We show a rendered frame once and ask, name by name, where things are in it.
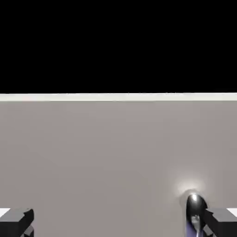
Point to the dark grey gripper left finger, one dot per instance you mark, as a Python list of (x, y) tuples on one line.
[(14, 222)]

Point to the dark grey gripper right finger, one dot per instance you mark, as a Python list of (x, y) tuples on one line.
[(222, 222)]

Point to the grey cabinet door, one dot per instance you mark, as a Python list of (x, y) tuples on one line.
[(103, 157)]

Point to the grey painted cabinet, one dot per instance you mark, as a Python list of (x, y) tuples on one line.
[(118, 96)]

